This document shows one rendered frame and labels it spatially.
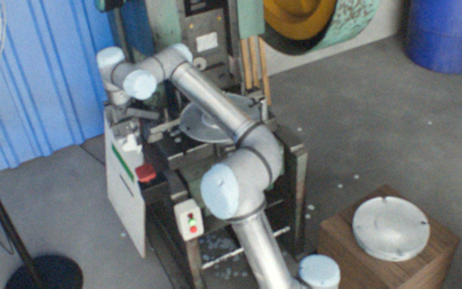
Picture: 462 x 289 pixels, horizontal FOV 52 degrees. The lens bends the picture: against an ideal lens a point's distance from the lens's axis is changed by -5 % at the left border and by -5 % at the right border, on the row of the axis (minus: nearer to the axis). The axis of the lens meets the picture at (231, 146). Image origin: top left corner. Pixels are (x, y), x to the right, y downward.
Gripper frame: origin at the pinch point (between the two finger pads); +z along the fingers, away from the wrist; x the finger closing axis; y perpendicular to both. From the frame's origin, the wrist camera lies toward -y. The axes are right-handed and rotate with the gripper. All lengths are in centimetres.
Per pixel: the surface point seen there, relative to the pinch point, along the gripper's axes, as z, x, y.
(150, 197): 18.8, 3.0, 1.0
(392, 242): 47, 43, -74
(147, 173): 9.1, 2.0, -0.1
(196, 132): 6.9, -6.7, -21.9
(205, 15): -30.8, -15.1, -33.3
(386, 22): 72, -142, -231
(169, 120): 9.1, -22.2, -17.1
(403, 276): 50, 55, -70
